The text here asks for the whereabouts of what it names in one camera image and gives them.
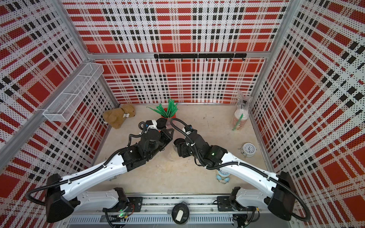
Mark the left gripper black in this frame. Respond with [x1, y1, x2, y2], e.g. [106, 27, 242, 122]
[147, 128, 174, 160]

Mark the single green straw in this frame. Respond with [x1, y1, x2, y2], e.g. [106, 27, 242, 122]
[232, 113, 244, 132]

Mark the clear plastic carrier bag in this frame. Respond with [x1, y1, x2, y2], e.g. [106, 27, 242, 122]
[232, 91, 252, 131]

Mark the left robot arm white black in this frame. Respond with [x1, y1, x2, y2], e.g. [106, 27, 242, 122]
[25, 128, 174, 223]

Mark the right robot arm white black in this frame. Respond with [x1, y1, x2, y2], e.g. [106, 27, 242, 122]
[174, 132, 311, 222]

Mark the left black lid red cup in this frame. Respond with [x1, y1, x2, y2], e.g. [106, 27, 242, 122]
[156, 118, 167, 130]

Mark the red straw holder cup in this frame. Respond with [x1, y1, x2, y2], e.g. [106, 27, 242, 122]
[163, 108, 177, 120]

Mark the green straws bundle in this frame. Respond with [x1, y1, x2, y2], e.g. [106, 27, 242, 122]
[148, 99, 178, 119]

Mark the light blue alarm clock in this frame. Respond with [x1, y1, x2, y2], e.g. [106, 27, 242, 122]
[216, 170, 230, 184]

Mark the white alarm clock right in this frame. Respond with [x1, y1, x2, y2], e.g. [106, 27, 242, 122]
[240, 142, 257, 157]

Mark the brown teddy bear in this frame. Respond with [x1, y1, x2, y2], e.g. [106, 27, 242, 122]
[102, 104, 136, 129]

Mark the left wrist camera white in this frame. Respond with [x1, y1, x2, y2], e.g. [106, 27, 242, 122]
[145, 120, 158, 131]

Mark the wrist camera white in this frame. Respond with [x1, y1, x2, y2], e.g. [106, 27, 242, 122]
[145, 120, 158, 131]
[183, 125, 197, 135]

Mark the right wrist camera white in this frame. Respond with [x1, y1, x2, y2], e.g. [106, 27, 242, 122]
[183, 125, 197, 135]

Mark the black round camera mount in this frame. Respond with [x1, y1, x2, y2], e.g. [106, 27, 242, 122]
[171, 202, 190, 225]

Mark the black hook rail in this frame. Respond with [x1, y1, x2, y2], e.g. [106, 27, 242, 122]
[154, 53, 247, 60]

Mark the white wire mesh basket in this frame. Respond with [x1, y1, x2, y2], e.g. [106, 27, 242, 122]
[43, 62, 104, 122]

